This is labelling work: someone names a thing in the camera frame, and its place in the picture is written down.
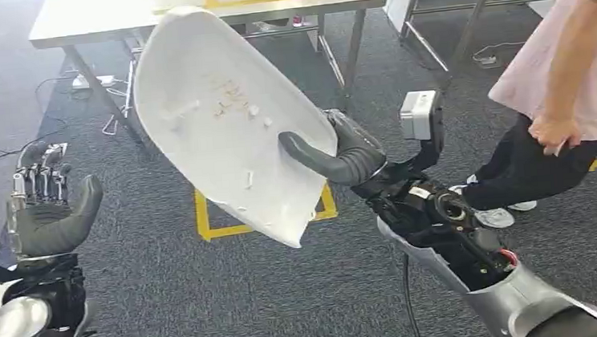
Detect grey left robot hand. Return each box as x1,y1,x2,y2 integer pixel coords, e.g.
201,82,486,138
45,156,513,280
1,137,108,261

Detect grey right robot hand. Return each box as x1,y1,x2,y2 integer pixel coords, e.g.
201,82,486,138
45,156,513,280
276,104,391,194

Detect white plastic shell part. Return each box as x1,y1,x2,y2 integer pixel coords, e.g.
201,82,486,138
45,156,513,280
127,0,347,261

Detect person's hand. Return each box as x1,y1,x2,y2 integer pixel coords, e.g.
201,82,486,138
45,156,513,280
526,112,584,159

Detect steel bench with tray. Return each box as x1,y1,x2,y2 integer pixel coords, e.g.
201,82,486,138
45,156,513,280
24,0,398,157

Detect person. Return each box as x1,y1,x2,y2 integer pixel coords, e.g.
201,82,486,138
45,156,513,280
432,0,597,233

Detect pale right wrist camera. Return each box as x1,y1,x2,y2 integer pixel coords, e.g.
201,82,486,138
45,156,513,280
398,89,449,173

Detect white floor cable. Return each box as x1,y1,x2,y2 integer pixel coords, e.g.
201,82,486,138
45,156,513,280
95,60,140,136

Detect black hanging cable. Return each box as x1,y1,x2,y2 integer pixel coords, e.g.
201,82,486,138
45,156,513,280
400,254,423,337

